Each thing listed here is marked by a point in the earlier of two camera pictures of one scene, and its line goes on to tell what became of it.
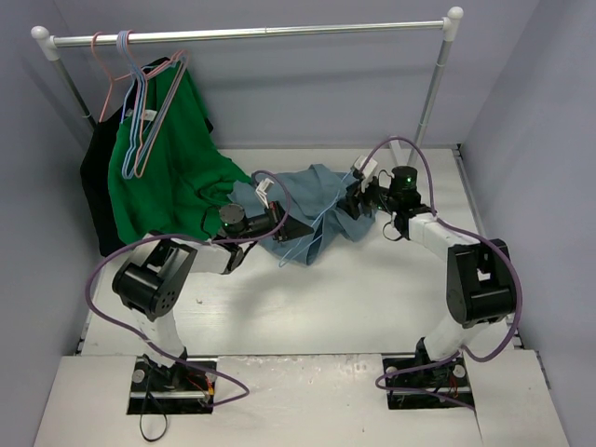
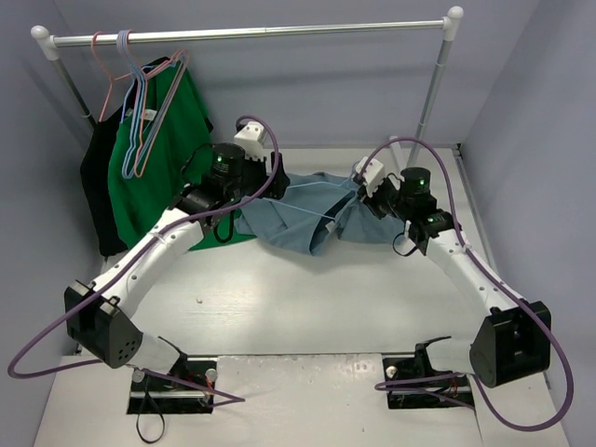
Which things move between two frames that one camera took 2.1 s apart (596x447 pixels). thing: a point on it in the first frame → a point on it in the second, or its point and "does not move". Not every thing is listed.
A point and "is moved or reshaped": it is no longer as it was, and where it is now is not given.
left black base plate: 185,387 does not move
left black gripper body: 281,223 → 277,178
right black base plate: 448,378 does not move
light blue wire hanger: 296,243 → 310,185
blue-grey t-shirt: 312,195 is moved or reshaped
